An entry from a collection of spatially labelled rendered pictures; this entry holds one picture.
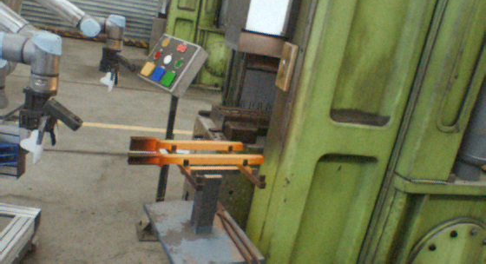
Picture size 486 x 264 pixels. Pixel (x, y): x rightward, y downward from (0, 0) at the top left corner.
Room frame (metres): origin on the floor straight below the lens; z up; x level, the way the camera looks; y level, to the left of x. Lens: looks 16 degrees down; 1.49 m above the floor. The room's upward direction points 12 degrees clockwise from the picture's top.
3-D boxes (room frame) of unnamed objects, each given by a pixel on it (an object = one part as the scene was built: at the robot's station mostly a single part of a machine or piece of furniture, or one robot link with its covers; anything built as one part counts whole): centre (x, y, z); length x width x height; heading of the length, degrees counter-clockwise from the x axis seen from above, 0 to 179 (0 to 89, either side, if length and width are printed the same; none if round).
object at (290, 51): (1.64, -0.12, 1.27); 0.09 x 0.02 x 0.17; 22
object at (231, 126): (1.74, 0.00, 0.95); 0.12 x 0.08 x 0.06; 112
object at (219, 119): (1.96, -0.07, 0.96); 0.42 x 0.20 x 0.09; 112
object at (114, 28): (2.05, 0.68, 1.23); 0.09 x 0.08 x 0.11; 105
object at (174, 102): (2.36, 0.40, 0.54); 0.04 x 0.04 x 1.08; 22
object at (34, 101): (1.16, 0.58, 1.07); 0.09 x 0.08 x 0.12; 97
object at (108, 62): (2.05, 0.68, 1.07); 0.09 x 0.08 x 0.12; 97
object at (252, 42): (1.96, -0.07, 1.32); 0.42 x 0.20 x 0.10; 112
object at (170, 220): (1.32, 0.07, 0.70); 0.40 x 0.30 x 0.02; 30
